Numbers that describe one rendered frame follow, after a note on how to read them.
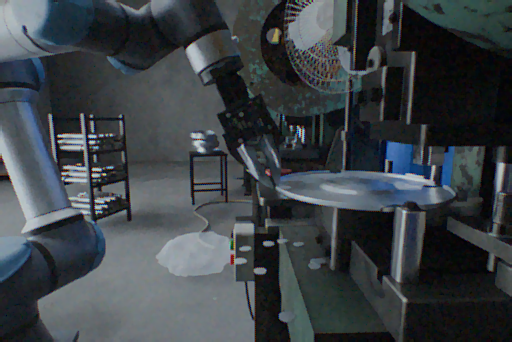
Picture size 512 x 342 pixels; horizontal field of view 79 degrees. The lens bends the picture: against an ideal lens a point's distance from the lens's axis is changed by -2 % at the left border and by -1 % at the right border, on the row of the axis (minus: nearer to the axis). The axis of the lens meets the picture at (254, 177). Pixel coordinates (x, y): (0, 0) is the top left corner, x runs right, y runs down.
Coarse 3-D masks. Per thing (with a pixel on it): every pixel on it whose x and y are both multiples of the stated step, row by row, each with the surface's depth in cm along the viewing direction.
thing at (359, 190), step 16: (288, 176) 63; (304, 176) 65; (320, 176) 65; (336, 176) 65; (352, 176) 65; (368, 176) 65; (384, 176) 65; (400, 176) 63; (288, 192) 48; (304, 192) 50; (320, 192) 50; (336, 192) 50; (352, 192) 49; (368, 192) 48; (384, 192) 49; (400, 192) 50; (416, 192) 50; (432, 192) 50; (448, 192) 50; (352, 208) 41; (368, 208) 41
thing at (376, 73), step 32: (384, 0) 53; (384, 32) 53; (384, 64) 53; (416, 64) 44; (448, 64) 44; (480, 64) 44; (384, 96) 47; (416, 96) 44; (448, 96) 45; (480, 96) 45
